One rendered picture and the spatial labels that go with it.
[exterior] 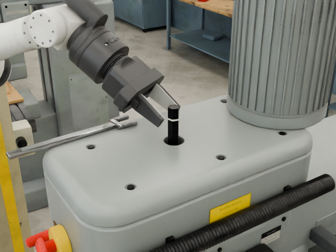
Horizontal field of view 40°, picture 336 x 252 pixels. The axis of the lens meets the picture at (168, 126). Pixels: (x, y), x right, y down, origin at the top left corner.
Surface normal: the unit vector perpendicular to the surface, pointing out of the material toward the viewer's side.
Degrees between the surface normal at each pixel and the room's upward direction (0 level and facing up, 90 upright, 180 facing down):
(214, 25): 90
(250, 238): 90
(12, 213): 90
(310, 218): 90
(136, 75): 32
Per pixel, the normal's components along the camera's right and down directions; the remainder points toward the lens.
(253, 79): -0.69, 0.33
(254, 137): 0.00, -0.89
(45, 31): -0.46, 0.36
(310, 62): 0.32, 0.44
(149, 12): 0.54, 0.39
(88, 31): 0.17, -0.34
